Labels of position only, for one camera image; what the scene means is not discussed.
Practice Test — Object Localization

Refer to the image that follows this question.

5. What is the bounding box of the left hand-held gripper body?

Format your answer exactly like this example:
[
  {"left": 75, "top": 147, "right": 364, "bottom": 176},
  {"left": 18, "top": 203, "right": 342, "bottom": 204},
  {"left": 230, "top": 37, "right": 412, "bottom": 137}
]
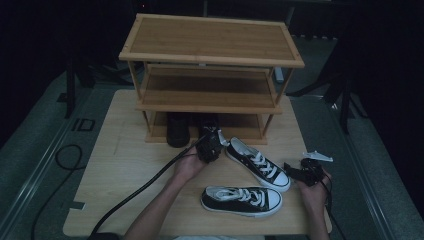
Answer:
[{"left": 194, "top": 129, "right": 231, "bottom": 165}]

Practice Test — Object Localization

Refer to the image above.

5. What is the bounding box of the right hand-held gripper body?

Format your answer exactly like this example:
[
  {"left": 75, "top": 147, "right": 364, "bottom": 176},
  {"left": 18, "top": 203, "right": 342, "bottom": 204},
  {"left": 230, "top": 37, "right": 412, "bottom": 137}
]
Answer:
[{"left": 299, "top": 150, "right": 334, "bottom": 187}]

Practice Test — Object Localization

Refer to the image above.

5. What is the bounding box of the plain black shoe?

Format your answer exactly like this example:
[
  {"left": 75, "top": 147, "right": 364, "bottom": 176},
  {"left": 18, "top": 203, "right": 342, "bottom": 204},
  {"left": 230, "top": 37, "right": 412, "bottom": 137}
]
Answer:
[
  {"left": 166, "top": 112, "right": 191, "bottom": 149},
  {"left": 198, "top": 113, "right": 221, "bottom": 136}
]

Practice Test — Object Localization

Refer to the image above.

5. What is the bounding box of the black white lace-up sneaker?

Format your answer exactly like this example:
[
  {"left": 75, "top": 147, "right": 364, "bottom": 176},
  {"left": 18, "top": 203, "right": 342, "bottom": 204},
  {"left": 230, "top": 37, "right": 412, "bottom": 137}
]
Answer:
[
  {"left": 225, "top": 136, "right": 292, "bottom": 193},
  {"left": 200, "top": 185, "right": 284, "bottom": 219}
]

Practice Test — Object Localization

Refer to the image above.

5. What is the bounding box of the wooden three-tier shoe rack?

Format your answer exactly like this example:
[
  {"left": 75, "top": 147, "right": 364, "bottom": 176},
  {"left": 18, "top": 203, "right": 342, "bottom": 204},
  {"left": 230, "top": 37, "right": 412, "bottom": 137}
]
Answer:
[{"left": 118, "top": 13, "right": 306, "bottom": 146}]

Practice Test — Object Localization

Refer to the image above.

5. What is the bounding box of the person's right hand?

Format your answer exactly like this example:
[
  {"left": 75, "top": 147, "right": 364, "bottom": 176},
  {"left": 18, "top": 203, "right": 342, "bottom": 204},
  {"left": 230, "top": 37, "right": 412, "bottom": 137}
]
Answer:
[{"left": 295, "top": 168, "right": 334, "bottom": 214}]

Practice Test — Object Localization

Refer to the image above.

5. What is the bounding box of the person's left hand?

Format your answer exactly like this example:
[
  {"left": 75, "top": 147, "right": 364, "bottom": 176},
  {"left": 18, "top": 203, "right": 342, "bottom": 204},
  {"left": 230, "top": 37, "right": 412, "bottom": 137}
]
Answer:
[{"left": 173, "top": 146, "right": 208, "bottom": 184}]

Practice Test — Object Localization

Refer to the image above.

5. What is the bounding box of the black metal stand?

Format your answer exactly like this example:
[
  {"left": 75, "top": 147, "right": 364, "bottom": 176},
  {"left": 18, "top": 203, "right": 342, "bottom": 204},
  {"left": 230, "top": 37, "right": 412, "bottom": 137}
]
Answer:
[{"left": 64, "top": 58, "right": 78, "bottom": 119}]

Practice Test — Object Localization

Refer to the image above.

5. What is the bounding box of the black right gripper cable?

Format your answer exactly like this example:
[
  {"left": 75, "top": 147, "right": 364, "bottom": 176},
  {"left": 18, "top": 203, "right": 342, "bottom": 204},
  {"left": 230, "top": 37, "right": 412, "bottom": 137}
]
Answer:
[{"left": 319, "top": 174, "right": 348, "bottom": 240}]

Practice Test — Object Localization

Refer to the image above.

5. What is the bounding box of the thick black left gripper cable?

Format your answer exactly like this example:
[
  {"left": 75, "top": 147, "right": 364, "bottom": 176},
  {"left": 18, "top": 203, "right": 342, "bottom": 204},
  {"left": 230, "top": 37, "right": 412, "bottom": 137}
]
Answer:
[{"left": 89, "top": 138, "right": 205, "bottom": 238}]

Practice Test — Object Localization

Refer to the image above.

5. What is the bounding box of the black looped floor cable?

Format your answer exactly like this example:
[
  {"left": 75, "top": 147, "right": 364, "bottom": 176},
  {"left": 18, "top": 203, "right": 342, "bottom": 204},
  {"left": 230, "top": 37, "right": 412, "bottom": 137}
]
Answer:
[{"left": 31, "top": 143, "right": 84, "bottom": 240}]

